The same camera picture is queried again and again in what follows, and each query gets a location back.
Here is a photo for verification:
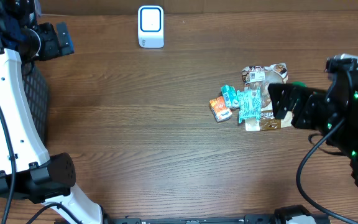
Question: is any green-capped white bottle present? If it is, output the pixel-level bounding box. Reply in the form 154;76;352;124
292;82;306;87

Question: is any dried mushroom plastic bag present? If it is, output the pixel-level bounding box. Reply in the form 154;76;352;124
242;63;293;132

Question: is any teal wet wipes pack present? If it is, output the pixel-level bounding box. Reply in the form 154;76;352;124
236;89;262;124

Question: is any teal tissue packet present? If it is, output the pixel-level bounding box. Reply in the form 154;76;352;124
221;85;239;109

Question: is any small orange snack packet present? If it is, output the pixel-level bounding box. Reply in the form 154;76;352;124
209;96;232;122

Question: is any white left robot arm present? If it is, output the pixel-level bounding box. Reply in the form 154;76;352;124
0;1;110;223

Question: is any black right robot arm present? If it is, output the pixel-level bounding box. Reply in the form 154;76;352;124
268;71;358;223

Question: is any white barcode scanner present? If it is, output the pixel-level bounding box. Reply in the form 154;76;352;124
137;5;165;49

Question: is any grey plastic mesh basket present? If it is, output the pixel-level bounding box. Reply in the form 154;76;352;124
22;62;50;144

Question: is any black cable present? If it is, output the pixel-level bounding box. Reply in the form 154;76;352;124
295;118;358;224

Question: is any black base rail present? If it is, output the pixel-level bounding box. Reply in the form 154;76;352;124
101;210;331;224

